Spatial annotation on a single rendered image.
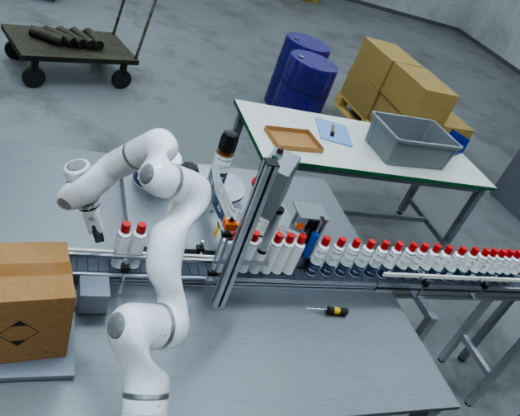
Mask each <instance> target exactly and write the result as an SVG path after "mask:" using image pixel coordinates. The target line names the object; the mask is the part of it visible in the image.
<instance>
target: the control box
mask: <svg viewBox="0 0 520 416"><path fill-rule="evenodd" d="M278 148H279V147H276V148H274V149H273V151H272V152H271V153H270V154H269V155H268V158H272V155H276V156H277V157H278V160H277V162H278V163H279V165H280V168H279V171H278V173H277V176H276V179H275V181H274V183H273V185H272V189H271V191H270V193H269V196H268V198H267V201H266V204H265V206H264V208H263V211H262V214H261V216H260V217H262V218H264V219H266V220H269V221H271V220H272V218H273V216H274V215H275V214H276V212H277V210H278V208H279V207H280V205H281V203H282V202H283V201H284V199H285V196H286V193H287V191H288V189H289V186H290V184H291V181H292V179H293V177H294V175H295V171H296V169H297V168H298V165H299V163H300V160H301V157H300V156H298V155H296V154H293V153H291V152H289V151H287V150H285V149H284V152H283V155H282V156H280V155H278V154H276V151H277V149H278Z"/></svg>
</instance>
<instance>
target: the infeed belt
mask: <svg viewBox="0 0 520 416"><path fill-rule="evenodd" d="M69 259H70V262H71V266H72V270H73V272H109V273H121V270H116V269H114V268H112V267H111V258H77V257H69ZM210 265H211V263H201V262H182V276H200V277H207V272H208V270H210ZM305 269H306V267H296V268H295V270H294V271H293V273H292V275H291V276H286V275H284V274H283V273H281V275H278V276H277V275H274V274H272V273H270V274H269V275H263V274H262V273H260V272H259V273H258V274H257V275H252V274H250V273H249V272H247V273H246V274H240V273H238V275H237V276H236V277H245V278H268V279H291V280H314V281H359V282H377V280H376V279H375V277H373V278H372V279H367V278H365V277H364V276H363V274H362V273H361V275H360V276H359V278H357V279H356V278H353V277H351V276H350V275H349V271H350V269H351V268H349V270H348V271H347V274H346V276H345V277H344V278H340V277H337V276H336V275H335V273H334V271H335V269H336V267H335V268H334V270H333V272H332V274H331V276H330V277H323V276H322V275H321V274H320V272H319V271H320V269H321V267H319V270H318V271H317V273H316V275H315V277H309V276H308V275H306V274H305ZM363 271H364V269H363ZM363 271H362V272H363ZM129 273H131V274H147V272H146V267H145V260H140V264H139V268H138V269H136V270H130V272H129Z"/></svg>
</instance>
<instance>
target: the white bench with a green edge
mask: <svg viewBox="0 0 520 416"><path fill-rule="evenodd" d="M234 105H235V107H236V109H237V111H238V115H237V117H236V120H235V123H234V128H233V130H232V131H233V132H236V133H237V135H238V137H239V136H240V134H241V131H242V129H243V125H244V126H245V128H246V130H247V132H248V134H249V137H250V139H251V140H252V142H253V145H254V147H255V149H256V150H257V152H258V155H259V158H260V159H261V161H263V158H264V157H265V158H267V157H268V155H269V154H270V153H271V152H272V151H273V149H274V148H276V147H275V145H274V144H273V142H272V141H271V140H270V138H269V137H268V135H267V134H266V132H265V131H264V127H265V125H273V126H280V127H289V128H296V129H305V130H310V132H311V133H312V134H313V135H314V137H315V138H316V139H317V140H318V141H319V142H320V144H321V145H322V146H323V147H324V151H323V153H322V154H319V153H309V152H298V151H289V152H291V153H293V154H296V155H298V156H300V157H301V160H300V163H299V165H298V168H297V169H296V170H299V171H306V172H312V173H325V174H332V175H339V176H345V177H359V178H365V179H372V180H379V181H386V182H398V183H405V184H411V186H410V188H409V189H408V191H407V193H406V195H405V196H404V199H403V200H402V201H401V203H400V205H399V207H398V209H399V210H398V211H397V213H398V214H390V213H381V212H372V211H364V210H346V209H343V212H344V213H345V215H351V216H361V217H370V218H379V219H389V220H407V221H416V222H424V223H425V225H426V226H427V227H428V228H429V229H430V231H431V232H432V233H433V235H434V236H435V237H436V239H437V240H438V242H439V243H440V244H441V245H442V248H441V250H440V251H439V253H440V252H441V251H442V250H444V249H445V248H446V246H447V245H448V244H450V243H451V242H452V240H453V239H454V238H455V236H456V234H457V233H458V231H459V230H460V228H461V226H462V225H463V224H464V223H465V221H466V219H467V218H468V216H469V215H470V213H471V212H472V211H473V209H474V208H475V206H476V205H477V203H478V202H479V200H480V198H481V197H482V196H483V195H484V193H485V191H496V189H497V187H496V186H495V185H494V184H493V183H492V182H491V181H490V180H489V179H488V178H487V177H486V176H485V175H484V174H483V173H482V172H481V171H480V170H479V169H478V168H477V167H476V166H475V165H474V164H473V163H472V162H471V161H470V160H469V159H468V158H467V157H466V156H465V155H464V154H463V153H461V154H458V155H455V156H453V157H452V158H451V160H450V161H449V163H448V164H447V165H446V167H445V168H444V169H443V170H437V169H428V168H411V167H403V166H395V165H387V164H385V163H384V162H383V161H382V159H381V158H380V157H379V156H378V155H377V153H376V152H375V151H374V150H373V148H372V147H371V146H370V145H369V144H368V143H367V142H366V141H365V138H366V134H367V131H368V129H369V127H370V124H371V123H370V122H365V121H356V120H351V119H347V118H342V117H336V116H328V115H323V114H318V113H313V112H308V111H299V110H294V109H290V108H285V107H279V106H271V105H266V104H261V103H256V102H247V101H242V100H237V99H234ZM315 117H318V118H321V119H325V120H327V121H332V122H335V123H339V124H341V125H345V126H346V127H347V132H348V134H349V136H350V139H351V141H352V146H353V147H352V148H351V147H348V146H345V145H342V144H336V143H334V142H330V141H327V140H324V139H321V138H320V136H319V130H318V126H317V123H316V119H315ZM261 164H262V162H261V163H260V166H261ZM260 166H259V167H260ZM420 186H426V187H439V188H446V189H452V190H459V191H472V192H473V193H472V195H471V196H470V198H469V200H468V201H467V202H466V204H465V205H464V207H463V208H462V210H461V212H460V214H459V215H458V216H457V217H456V219H455V221H454V222H453V224H452V225H451V227H450V229H449V230H448V231H447V233H446V234H445V236H444V237H442V235H441V234H440V233H439V232H438V230H437V229H436V228H435V226H434V225H433V223H432V222H431V221H430V220H429V218H428V217H427V216H426V215H425V214H424V213H423V211H422V210H421V209H420V207H419V206H418V204H417V203H416V202H415V201H414V199H413V197H414V195H415V193H416V191H417V190H418V188H419V187H420ZM409 204H410V205H411V206H412V207H413V208H414V210H415V211H416V212H417V214H418V215H419V216H416V215H402V212H405V211H406V209H407V207H408V205H409ZM401 211H402V212H401Z"/></svg>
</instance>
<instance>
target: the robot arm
mask: <svg viewBox="0 0 520 416"><path fill-rule="evenodd" d="M177 153H178V143H177V140H176V138H175V137H174V135H173V134H172V133H171V132H170V131H168V130H165V129H163V128H156V129H152V130H149V131H147V132H145V133H143V134H142V135H139V136H138V137H136V138H134V139H132V140H130V141H129V142H127V143H125V144H123V145H121V146H120V147H118V148H116V149H114V150H112V151H111V152H109V153H108V154H105V155H104V156H103V157H101V158H100V159H99V160H98V161H97V162H96V163H95V164H94V165H93V166H92V167H91V164H90V163H89V162H88V161H87V160H86V159H81V158H80V159H75V160H72V161H70V162H68V163H66V164H65V165H64V174H65V177H66V181H65V184H64V185H63V186H62V187H61V189H60V190H59V192H58V193H57V196H56V203H57V204H58V206H59V207H60V208H62V209H64V210H76V209H79V210H80V211H81V212H82V213H83V217H84V219H85V223H86V226H87V230H88V232H89V234H93V237H94V239H95V243H100V242H104V241H105V240H104V235H103V231H104V227H103V217H102V212H101V209H100V207H99V205H100V202H101V198H100V196H101V195H102V194H103V193H104V192H106V191H107V190H108V189H109V188H110V187H112V186H113V185H114V184H115V183H116V182H117V181H119V180H120V179H122V178H123V177H126V176H128V175H130V174H131V173H135V172H137V171H139V172H138V179H139V183H140V184H141V186H142V187H143V188H144V189H145V190H146V191H147V192H148V193H149V194H151V195H153V196H156V197H160V198H163V199H166V200H169V201H172V202H173V208H172V209H171V210H170V212H169V213H168V214H167V215H166V216H165V217H164V218H162V219H161V220H160V221H159V222H157V223H156V224H155V225H154V227H153V228H152V229H151V232H150V235H149V241H148V247H147V252H146V259H145V267H146V272H147V276H148V278H149V280H150V281H151V283H152V284H153V286H154V289H155V292H156V304H149V303H126V304H123V305H121V306H119V307H117V308H116V309H115V310H114V311H113V312H112V314H111V316H110V318H109V321H108V324H107V329H106V334H107V339H108V342H109V344H110V346H111V349H112V351H113V352H114V353H115V355H116V357H117V359H118V361H119V363H120V364H121V368H122V371H123V376H124V381H123V390H122V400H121V416H168V402H169V391H170V378H169V375H168V373H167V372H166V371H165V370H164V369H162V368H161V367H159V366H157V365H156V364H155V363H154V361H153V360H152V358H151V356H150V352H149V350H167V349H172V348H175V347H178V346H179V345H181V344H182V343H183V342H184V341H185V339H186V338H187V335H188V332H189V328H190V317H189V311H188V307H187V300H186V297H185V294H184V290H183V285H182V260H183V255H184V251H185V246H186V241H187V236H188V234H189V232H190V229H191V227H192V226H193V225H194V223H195V222H196V221H197V220H198V218H199V217H200V216H201V215H202V214H203V213H204V212H205V211H206V209H207V207H208V205H209V204H210V199H211V186H210V183H209V181H208V180H207V178H206V177H204V176H203V175H202V174H200V173H198V172H196V171H194V170H191V169H189V168H185V167H183V166H180V165H178V164H175V163H172V162H171V161H172V160H173V159H174V158H175V157H176V156H177Z"/></svg>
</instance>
